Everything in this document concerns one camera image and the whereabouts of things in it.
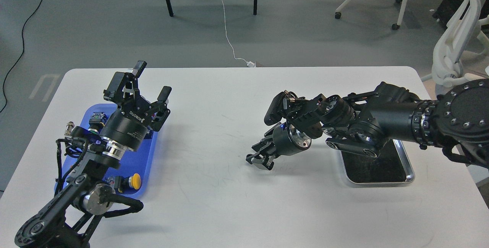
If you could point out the blue plastic tray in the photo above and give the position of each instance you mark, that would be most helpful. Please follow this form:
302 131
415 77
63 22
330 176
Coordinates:
133 160

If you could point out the white office chair right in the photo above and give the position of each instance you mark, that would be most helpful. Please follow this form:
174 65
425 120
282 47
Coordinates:
447 68

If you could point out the yellow push button switch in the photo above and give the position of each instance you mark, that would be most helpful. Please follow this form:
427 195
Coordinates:
121 184

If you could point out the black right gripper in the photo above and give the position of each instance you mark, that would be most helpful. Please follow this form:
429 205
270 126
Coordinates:
283 139

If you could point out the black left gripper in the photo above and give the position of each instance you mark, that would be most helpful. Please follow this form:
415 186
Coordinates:
135 116

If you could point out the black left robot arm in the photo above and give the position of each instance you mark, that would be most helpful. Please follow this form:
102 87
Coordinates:
82 196

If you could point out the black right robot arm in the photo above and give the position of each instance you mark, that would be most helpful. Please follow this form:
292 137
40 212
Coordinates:
363 123

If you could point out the silver metal tray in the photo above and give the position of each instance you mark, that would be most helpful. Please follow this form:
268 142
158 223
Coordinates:
391 168

